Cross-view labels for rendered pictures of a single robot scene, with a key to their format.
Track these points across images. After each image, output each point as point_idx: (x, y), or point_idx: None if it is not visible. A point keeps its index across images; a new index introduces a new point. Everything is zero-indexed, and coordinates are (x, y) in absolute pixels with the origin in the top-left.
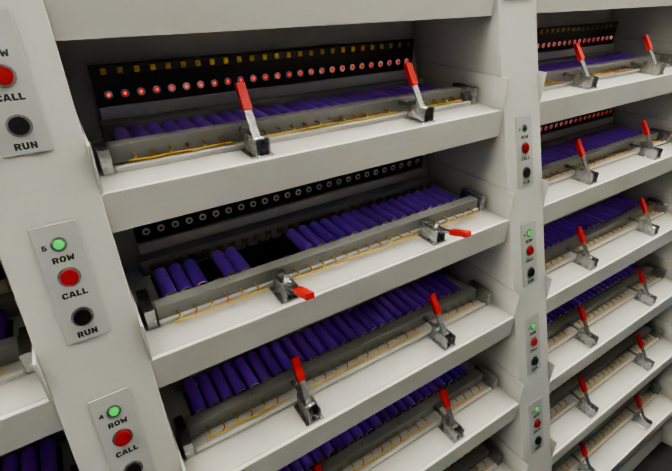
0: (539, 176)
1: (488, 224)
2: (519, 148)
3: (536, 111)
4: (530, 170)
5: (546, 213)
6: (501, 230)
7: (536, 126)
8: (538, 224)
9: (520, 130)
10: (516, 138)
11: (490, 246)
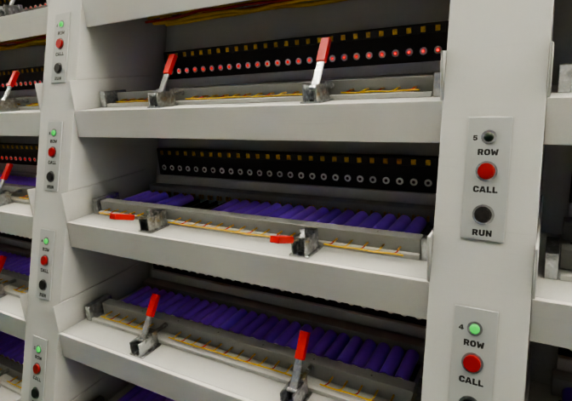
0: (527, 235)
1: (389, 272)
2: (470, 168)
3: (534, 113)
4: (496, 214)
5: (551, 321)
6: (412, 293)
7: (530, 140)
8: (511, 328)
9: (477, 139)
10: (466, 151)
11: (392, 311)
